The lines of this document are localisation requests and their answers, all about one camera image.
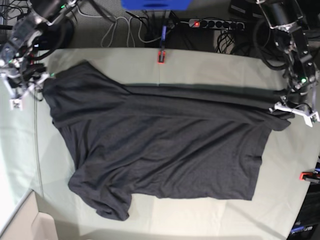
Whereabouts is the cardboard box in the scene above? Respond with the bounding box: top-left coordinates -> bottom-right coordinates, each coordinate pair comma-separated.
0,190 -> 58,240

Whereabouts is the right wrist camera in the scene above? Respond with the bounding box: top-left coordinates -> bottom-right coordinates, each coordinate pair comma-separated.
9,98 -> 23,111

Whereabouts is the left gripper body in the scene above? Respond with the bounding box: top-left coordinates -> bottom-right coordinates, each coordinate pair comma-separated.
269,84 -> 318,118

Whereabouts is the black t-shirt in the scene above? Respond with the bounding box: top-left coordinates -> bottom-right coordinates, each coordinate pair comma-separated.
43,62 -> 292,221

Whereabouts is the white cable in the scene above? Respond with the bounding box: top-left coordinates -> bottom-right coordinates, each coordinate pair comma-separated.
72,0 -> 161,48

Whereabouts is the right red black clamp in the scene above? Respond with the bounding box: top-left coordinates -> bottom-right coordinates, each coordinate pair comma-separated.
299,172 -> 320,184

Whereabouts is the black equipment box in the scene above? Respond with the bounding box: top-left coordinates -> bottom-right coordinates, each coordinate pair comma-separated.
287,183 -> 320,240

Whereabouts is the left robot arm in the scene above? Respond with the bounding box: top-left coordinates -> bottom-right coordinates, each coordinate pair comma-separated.
253,0 -> 320,123

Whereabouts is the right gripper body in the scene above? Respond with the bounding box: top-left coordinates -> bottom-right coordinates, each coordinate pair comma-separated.
0,63 -> 56,100

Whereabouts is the black power strip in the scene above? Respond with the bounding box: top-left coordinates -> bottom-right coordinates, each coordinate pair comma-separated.
188,18 -> 246,32

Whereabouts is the black round bag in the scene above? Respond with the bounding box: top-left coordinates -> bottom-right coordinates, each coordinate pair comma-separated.
42,18 -> 75,50

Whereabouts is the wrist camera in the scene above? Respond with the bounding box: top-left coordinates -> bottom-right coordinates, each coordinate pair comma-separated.
303,111 -> 320,128
9,98 -> 23,111

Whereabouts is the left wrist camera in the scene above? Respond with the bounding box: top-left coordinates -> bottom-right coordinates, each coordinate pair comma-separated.
303,111 -> 320,128

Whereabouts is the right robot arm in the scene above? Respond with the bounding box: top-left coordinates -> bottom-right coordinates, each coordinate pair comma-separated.
0,0 -> 78,104

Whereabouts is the blue box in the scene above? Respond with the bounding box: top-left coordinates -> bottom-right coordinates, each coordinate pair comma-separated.
121,0 -> 191,11

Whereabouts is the red black clamp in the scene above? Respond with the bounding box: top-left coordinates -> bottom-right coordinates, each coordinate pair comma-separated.
299,172 -> 320,184
157,50 -> 166,64

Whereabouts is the middle red black clamp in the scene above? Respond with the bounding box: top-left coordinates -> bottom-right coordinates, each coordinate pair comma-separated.
157,50 -> 166,64

